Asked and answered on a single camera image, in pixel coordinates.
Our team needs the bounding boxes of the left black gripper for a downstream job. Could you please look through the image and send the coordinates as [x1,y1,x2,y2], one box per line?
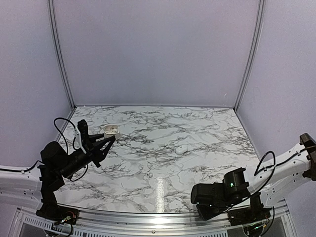
[59,133,115,179]

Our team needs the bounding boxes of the white earbud charging case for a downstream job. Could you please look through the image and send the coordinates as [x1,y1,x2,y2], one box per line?
[103,124,120,140]

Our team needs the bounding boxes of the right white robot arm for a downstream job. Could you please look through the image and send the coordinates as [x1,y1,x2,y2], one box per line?
[191,133,316,221]

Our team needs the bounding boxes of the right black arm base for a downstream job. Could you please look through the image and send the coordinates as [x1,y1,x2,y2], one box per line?
[228,193,271,226]

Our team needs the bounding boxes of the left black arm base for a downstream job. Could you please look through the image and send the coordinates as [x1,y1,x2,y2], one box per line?
[36,193,79,225]

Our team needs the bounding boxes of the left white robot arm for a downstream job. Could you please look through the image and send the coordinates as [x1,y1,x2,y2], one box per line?
[0,134,116,220]

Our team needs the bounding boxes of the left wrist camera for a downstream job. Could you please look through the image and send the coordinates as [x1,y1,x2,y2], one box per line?
[74,119,89,154]

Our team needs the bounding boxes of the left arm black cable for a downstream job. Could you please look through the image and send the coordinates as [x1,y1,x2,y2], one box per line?
[14,117,89,182]

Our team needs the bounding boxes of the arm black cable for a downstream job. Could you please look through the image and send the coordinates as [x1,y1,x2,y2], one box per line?
[229,151,309,210]
[14,117,89,182]

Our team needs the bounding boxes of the front aluminium rail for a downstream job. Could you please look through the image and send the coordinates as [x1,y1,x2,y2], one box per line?
[8,201,297,237]

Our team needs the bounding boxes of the left aluminium corner post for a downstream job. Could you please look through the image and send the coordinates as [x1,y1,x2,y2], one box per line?
[47,0,76,110]

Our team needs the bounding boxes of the aluminium corner post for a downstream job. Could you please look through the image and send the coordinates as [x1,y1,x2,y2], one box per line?
[47,0,76,110]
[234,0,266,113]

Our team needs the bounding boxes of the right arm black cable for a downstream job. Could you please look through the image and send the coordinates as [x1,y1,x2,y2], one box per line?
[229,151,309,210]

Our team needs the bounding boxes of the right aluminium corner post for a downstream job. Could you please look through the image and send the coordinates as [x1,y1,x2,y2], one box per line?
[234,0,266,113]

